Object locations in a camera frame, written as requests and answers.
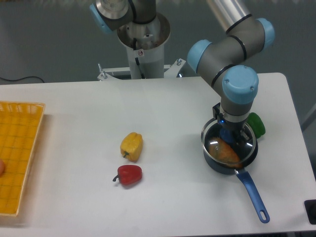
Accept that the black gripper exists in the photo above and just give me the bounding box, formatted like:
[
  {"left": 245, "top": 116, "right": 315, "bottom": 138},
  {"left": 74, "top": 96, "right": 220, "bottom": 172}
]
[{"left": 221, "top": 120, "right": 249, "bottom": 146}]

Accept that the glass pot lid blue knob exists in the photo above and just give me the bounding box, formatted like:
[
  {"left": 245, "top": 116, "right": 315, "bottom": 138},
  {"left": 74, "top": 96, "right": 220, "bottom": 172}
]
[{"left": 201, "top": 118, "right": 258, "bottom": 169}]

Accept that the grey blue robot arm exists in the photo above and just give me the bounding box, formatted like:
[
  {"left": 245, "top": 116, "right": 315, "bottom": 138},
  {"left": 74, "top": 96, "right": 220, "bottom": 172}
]
[{"left": 89, "top": 0, "right": 275, "bottom": 143}]

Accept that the green bell pepper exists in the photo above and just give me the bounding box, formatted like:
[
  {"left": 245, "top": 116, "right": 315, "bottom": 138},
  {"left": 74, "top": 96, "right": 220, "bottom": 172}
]
[{"left": 247, "top": 113, "right": 266, "bottom": 139}]

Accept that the baked bread pastry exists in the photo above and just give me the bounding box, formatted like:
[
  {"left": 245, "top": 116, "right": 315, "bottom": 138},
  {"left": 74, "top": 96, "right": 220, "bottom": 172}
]
[{"left": 207, "top": 137, "right": 241, "bottom": 168}]

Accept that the black device at table edge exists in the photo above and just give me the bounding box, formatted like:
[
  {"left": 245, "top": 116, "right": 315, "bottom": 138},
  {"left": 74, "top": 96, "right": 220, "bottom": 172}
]
[{"left": 304, "top": 199, "right": 316, "bottom": 225}]

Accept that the yellow bell pepper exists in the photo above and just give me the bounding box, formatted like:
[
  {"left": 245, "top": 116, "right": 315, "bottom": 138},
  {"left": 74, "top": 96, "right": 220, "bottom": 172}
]
[{"left": 120, "top": 132, "right": 143, "bottom": 162}]

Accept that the red bell pepper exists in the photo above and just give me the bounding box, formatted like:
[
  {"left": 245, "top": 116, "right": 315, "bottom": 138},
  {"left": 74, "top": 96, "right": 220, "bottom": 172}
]
[{"left": 113, "top": 165, "right": 143, "bottom": 186}]

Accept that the yellow wicker basket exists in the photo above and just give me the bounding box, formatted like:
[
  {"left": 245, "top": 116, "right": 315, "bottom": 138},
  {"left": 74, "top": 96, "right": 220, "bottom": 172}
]
[{"left": 0, "top": 101, "right": 45, "bottom": 217}]

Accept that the orange item in basket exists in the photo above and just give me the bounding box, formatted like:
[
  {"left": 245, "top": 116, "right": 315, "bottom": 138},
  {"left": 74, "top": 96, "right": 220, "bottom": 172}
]
[{"left": 0, "top": 159, "right": 5, "bottom": 176}]

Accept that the dark pot blue handle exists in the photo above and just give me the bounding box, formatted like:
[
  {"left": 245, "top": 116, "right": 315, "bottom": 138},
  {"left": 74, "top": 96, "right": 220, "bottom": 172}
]
[{"left": 202, "top": 120, "right": 271, "bottom": 224}]

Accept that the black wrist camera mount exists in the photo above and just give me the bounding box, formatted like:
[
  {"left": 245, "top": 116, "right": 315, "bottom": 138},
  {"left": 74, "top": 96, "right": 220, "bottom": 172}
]
[{"left": 212, "top": 103, "right": 224, "bottom": 122}]

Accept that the white mounting frame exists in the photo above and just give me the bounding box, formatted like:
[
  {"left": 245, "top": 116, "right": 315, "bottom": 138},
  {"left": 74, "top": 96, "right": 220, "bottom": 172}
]
[{"left": 97, "top": 58, "right": 237, "bottom": 81}]

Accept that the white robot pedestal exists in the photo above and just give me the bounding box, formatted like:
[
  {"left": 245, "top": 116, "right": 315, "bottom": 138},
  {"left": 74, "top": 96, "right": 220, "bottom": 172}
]
[{"left": 117, "top": 13, "right": 170, "bottom": 79}]

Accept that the black floor cable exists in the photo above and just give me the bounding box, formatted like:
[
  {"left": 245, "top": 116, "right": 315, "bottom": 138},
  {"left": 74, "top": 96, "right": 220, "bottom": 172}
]
[{"left": 0, "top": 76, "right": 45, "bottom": 83}]

